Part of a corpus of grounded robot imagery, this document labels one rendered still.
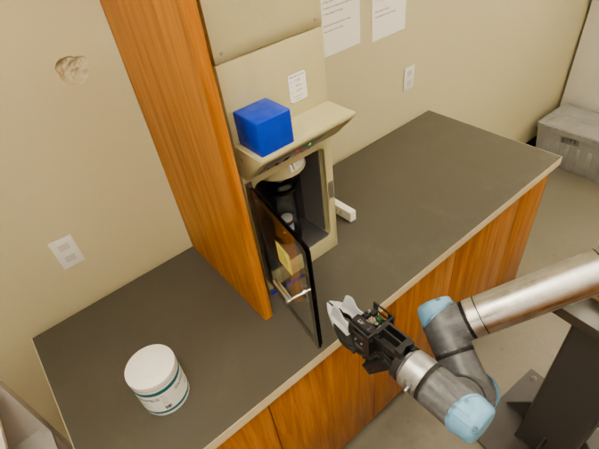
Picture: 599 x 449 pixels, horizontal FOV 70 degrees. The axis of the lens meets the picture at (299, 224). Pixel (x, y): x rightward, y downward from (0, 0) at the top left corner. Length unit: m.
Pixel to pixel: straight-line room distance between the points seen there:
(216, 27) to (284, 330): 0.87
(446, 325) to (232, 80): 0.70
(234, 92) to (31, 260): 0.86
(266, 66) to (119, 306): 0.96
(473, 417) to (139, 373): 0.81
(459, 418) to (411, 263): 0.84
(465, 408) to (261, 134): 0.68
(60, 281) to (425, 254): 1.24
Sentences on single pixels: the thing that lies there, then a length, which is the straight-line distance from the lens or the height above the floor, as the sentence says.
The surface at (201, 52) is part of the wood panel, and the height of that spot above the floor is 1.78.
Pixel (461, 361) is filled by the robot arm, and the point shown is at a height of 1.32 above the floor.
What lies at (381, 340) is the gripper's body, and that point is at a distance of 0.83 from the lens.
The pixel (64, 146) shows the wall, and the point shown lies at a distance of 1.43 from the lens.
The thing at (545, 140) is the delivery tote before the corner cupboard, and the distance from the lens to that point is 3.82.
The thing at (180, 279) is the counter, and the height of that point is 0.94.
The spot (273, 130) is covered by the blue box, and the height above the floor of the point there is 1.57.
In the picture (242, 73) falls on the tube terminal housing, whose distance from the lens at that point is 1.07.
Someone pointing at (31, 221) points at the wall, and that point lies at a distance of 1.50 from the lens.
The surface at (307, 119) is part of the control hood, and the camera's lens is 1.18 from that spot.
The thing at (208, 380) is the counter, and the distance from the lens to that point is 1.33.
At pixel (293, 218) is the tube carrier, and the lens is 1.45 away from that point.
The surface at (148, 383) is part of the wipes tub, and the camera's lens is 1.21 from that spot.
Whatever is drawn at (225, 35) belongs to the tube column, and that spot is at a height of 1.77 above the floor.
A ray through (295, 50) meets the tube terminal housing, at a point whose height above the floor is 1.68.
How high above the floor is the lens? 2.05
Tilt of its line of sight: 41 degrees down
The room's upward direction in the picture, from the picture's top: 8 degrees counter-clockwise
